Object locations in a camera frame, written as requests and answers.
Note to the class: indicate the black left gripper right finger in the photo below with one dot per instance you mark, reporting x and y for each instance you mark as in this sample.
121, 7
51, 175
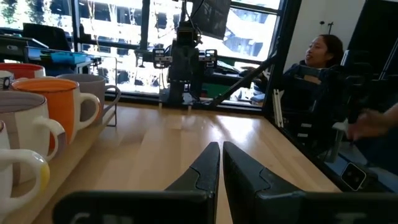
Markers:
248, 193

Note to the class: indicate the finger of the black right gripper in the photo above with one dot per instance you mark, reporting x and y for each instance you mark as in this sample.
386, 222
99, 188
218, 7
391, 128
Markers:
162, 58
207, 59

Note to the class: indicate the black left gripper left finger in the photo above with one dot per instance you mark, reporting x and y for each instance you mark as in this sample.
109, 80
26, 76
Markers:
199, 199

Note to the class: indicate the pale lavender grey mug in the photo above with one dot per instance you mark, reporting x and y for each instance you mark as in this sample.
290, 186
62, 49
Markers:
90, 84

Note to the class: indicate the orange and white mug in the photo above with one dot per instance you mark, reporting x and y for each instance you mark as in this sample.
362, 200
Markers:
53, 105

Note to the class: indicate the red and white mug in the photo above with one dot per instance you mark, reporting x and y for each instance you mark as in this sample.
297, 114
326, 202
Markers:
21, 71

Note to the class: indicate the purple and white striped mug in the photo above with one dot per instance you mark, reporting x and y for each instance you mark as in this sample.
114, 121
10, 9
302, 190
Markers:
21, 121

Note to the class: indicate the blue white patterned mug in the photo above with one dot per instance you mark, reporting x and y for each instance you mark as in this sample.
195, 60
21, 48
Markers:
4, 81

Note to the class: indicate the yellow and white mug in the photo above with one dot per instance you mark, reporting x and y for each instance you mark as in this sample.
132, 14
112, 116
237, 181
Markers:
25, 155

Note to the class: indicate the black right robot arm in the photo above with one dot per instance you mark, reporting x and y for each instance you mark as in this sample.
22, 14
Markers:
185, 90

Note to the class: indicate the person's forearm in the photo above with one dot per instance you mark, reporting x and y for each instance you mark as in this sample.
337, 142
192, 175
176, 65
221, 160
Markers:
392, 113

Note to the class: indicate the green box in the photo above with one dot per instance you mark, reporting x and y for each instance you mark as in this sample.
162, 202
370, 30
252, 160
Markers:
214, 90

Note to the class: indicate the dark hanging monitor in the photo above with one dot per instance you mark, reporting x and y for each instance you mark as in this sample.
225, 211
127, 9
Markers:
211, 17

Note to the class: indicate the blue plastic box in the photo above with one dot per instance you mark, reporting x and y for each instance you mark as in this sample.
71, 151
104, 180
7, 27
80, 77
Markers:
68, 57

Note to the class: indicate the person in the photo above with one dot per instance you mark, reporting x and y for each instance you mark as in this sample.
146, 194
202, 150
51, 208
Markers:
320, 53

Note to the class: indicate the black office chair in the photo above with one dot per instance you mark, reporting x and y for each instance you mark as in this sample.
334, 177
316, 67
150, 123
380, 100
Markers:
46, 35

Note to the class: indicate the person's hand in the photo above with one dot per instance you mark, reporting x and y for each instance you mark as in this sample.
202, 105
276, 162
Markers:
370, 123

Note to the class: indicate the raised wooden shelf board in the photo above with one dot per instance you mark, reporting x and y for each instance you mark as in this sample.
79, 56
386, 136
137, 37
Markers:
59, 180

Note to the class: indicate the dark office desk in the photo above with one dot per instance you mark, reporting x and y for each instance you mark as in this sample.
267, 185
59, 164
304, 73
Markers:
15, 49

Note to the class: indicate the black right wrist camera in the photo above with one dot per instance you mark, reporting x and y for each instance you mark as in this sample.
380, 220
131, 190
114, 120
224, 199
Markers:
186, 29

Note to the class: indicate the black window frame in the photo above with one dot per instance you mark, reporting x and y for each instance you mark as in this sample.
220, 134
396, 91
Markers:
144, 21

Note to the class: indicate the white metal bracket strips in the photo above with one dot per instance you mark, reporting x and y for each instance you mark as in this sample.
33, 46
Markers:
277, 109

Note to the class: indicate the small black camera box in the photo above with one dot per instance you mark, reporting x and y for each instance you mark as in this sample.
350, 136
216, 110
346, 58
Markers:
353, 176

